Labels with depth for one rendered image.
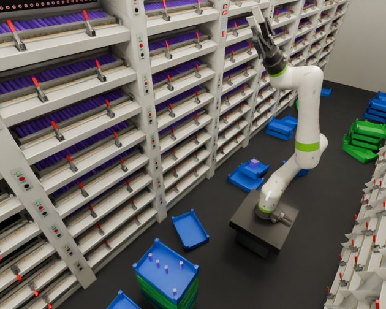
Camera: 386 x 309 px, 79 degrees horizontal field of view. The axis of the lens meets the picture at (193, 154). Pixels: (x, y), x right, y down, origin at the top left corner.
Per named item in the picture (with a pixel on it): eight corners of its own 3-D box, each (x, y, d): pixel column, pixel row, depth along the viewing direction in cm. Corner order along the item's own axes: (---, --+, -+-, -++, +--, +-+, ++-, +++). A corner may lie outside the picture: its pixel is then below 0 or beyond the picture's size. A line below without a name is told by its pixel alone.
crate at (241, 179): (262, 183, 239) (264, 178, 233) (252, 195, 227) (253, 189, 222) (237, 170, 254) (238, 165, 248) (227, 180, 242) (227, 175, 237)
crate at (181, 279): (198, 272, 131) (198, 265, 126) (177, 306, 118) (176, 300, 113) (157, 244, 144) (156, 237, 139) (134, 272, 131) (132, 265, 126)
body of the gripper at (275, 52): (261, 65, 104) (253, 51, 97) (267, 50, 106) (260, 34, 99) (277, 64, 99) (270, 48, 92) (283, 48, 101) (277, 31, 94)
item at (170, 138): (211, 121, 199) (216, 108, 189) (158, 155, 164) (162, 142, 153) (194, 107, 205) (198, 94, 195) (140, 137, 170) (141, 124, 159)
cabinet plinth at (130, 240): (245, 143, 292) (245, 140, 289) (81, 286, 163) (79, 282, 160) (234, 138, 300) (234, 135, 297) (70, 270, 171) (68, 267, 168)
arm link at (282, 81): (269, 94, 120) (277, 76, 121) (295, 95, 111) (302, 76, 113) (260, 76, 109) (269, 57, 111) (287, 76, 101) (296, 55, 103)
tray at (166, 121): (212, 100, 187) (216, 91, 180) (156, 132, 152) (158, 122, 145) (194, 86, 193) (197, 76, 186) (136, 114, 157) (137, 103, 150)
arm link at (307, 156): (299, 158, 137) (321, 162, 129) (291, 170, 129) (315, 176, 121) (299, 130, 128) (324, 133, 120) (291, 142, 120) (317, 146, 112)
